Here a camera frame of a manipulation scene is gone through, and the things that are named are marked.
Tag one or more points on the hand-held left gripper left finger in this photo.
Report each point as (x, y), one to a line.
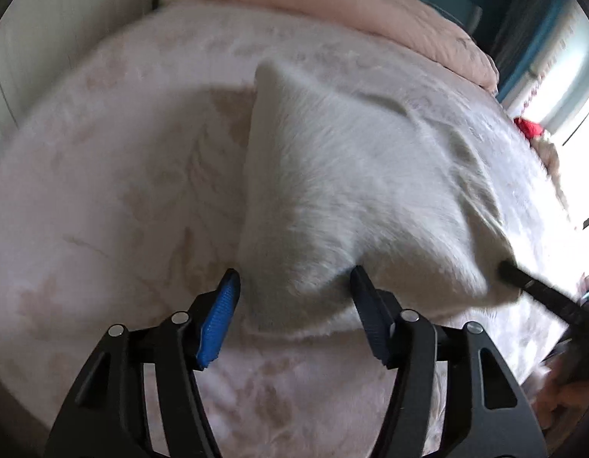
(220, 315)

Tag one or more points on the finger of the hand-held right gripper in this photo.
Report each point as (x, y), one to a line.
(533, 286)

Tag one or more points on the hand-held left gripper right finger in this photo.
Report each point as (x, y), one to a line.
(371, 315)

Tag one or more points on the person's right hand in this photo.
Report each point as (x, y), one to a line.
(568, 393)

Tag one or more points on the beige cushion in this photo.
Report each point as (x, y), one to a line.
(554, 167)

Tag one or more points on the red cloth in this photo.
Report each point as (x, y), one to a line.
(529, 128)

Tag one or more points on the pink floral blanket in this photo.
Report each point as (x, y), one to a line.
(108, 191)

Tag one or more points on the bright window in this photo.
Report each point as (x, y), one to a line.
(566, 67)

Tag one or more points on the pink duvet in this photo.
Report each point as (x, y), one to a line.
(371, 4)

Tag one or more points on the white wardrobe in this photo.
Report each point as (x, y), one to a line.
(51, 24)

